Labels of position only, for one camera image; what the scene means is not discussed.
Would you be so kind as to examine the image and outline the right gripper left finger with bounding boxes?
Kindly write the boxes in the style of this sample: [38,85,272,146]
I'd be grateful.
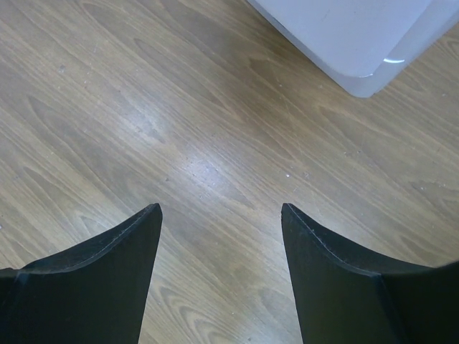
[1,204,162,343]

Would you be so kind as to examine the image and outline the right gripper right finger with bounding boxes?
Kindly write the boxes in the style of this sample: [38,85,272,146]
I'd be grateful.
[281,204,458,343]

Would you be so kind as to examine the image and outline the drawer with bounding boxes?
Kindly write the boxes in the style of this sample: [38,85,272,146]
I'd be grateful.
[251,0,458,98]

